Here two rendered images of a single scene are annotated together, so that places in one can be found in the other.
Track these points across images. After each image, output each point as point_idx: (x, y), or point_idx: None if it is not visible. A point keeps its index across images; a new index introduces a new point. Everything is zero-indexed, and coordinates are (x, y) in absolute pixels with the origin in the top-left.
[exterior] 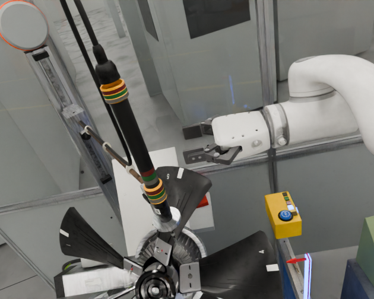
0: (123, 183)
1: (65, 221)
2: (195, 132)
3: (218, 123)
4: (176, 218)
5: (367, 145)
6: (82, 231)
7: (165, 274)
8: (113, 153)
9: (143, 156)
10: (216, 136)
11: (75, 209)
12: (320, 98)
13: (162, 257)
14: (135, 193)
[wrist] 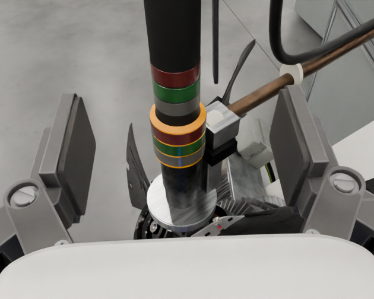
0: None
1: (244, 50)
2: (286, 160)
3: (263, 272)
4: (174, 217)
5: None
6: (230, 82)
7: (166, 237)
8: (350, 30)
9: (148, 12)
10: (92, 252)
11: (251, 48)
12: None
13: (206, 231)
14: (368, 161)
